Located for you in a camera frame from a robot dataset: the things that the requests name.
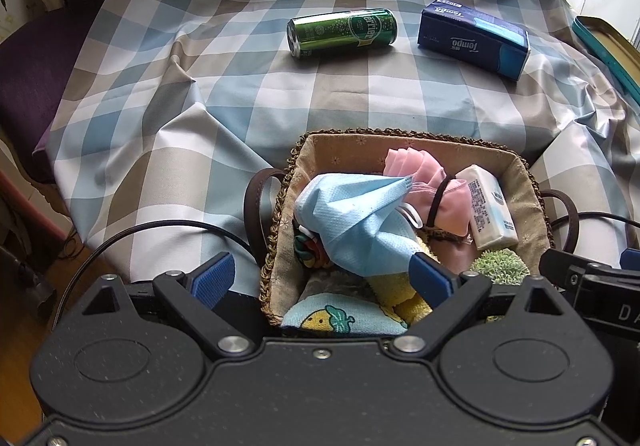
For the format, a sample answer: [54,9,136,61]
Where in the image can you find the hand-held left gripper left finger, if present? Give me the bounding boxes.
[80,251,253,362]

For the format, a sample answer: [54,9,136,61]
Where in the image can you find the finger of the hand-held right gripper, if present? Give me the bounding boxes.
[539,248,640,297]

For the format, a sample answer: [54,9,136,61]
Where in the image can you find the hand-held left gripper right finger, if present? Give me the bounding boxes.
[390,253,571,362]

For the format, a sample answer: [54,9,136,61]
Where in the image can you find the yellow towel roll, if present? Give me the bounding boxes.
[367,231,436,324]

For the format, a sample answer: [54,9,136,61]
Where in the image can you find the green fuzzy cloth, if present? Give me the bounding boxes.
[470,248,530,285]

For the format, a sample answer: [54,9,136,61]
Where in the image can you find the pink cloth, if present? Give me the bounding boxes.
[382,148,473,234]

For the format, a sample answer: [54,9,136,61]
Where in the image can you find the white tissue pack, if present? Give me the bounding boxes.
[454,165,521,251]

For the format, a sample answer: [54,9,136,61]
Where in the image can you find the blue face mask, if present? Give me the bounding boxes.
[294,172,426,277]

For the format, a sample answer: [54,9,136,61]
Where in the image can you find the printed cloth roll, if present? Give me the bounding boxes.
[280,271,411,339]

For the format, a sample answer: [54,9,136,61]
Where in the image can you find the woven basket with fabric lining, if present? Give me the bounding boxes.
[242,127,581,327]

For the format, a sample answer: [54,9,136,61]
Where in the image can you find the checked tablecloth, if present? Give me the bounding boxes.
[32,0,640,287]

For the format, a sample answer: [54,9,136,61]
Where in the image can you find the teal metal tin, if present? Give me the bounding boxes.
[571,16,640,106]

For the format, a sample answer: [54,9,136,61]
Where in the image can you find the navy tissue box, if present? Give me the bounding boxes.
[417,0,531,81]

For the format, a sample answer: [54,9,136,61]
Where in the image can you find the green drink can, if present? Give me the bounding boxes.
[286,8,398,60]

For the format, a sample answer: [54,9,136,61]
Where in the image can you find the purple upholstered chair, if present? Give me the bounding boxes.
[0,0,146,187]

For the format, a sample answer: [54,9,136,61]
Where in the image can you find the black cable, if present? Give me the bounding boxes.
[547,210,640,229]
[52,220,251,321]

